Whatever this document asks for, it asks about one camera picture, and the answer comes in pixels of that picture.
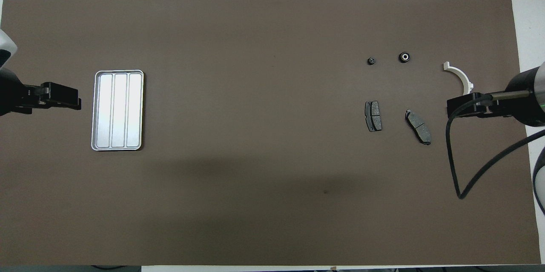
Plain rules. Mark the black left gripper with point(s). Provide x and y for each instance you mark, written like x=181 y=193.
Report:
x=10 y=93

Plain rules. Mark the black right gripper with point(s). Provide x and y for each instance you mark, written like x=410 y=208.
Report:
x=523 y=110

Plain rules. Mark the large black bearing gear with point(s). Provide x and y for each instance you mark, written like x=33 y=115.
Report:
x=401 y=59

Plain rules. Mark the small black bearing gear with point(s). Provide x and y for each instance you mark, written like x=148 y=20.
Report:
x=371 y=61

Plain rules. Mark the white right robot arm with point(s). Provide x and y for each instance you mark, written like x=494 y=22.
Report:
x=542 y=84

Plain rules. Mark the silver metal tray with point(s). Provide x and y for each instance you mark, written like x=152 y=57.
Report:
x=119 y=110

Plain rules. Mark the curved dark brake pad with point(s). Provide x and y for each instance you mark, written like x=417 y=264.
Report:
x=418 y=127

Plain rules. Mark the rectangular dark brake pad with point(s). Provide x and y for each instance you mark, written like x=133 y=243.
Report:
x=374 y=116

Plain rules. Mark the brown table mat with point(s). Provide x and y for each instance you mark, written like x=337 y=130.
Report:
x=272 y=178

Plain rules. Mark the white curved plastic bracket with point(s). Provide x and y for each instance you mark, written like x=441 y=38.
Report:
x=455 y=69

